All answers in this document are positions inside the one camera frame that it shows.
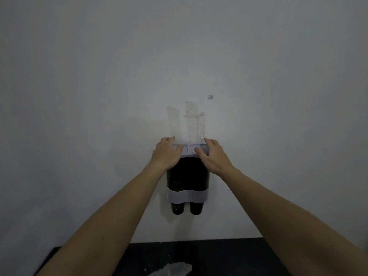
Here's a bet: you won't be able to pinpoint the clear plastic sleeve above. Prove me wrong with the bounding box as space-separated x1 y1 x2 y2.
146 262 192 276

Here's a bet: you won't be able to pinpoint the white dispenser lid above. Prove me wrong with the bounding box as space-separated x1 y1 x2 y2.
172 143 210 158

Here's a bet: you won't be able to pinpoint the person's right hand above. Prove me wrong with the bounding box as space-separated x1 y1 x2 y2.
194 138 241 176

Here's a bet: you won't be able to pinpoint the person's left forearm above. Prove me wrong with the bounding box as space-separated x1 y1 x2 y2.
37 165 169 276

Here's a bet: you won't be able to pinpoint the clear crinkled tape strip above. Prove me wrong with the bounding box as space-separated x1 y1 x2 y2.
183 101 207 145

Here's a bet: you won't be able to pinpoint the person's right forearm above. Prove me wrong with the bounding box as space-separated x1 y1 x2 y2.
224 169 368 276

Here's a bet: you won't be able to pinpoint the black wall cup dispenser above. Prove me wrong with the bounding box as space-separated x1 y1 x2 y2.
166 153 210 204

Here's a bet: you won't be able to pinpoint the person's left hand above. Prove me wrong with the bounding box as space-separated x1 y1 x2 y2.
149 136 184 172

